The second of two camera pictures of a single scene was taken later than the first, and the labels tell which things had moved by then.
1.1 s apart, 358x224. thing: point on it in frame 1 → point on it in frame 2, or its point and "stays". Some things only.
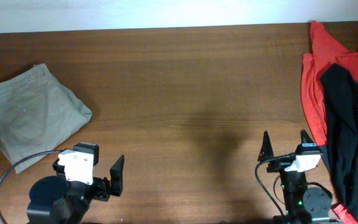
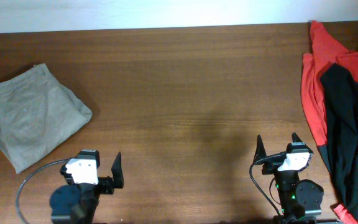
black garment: [350, 145] stays
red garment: [323, 53] stays
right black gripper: [281, 166] → [270, 168]
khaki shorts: [32, 113] stays
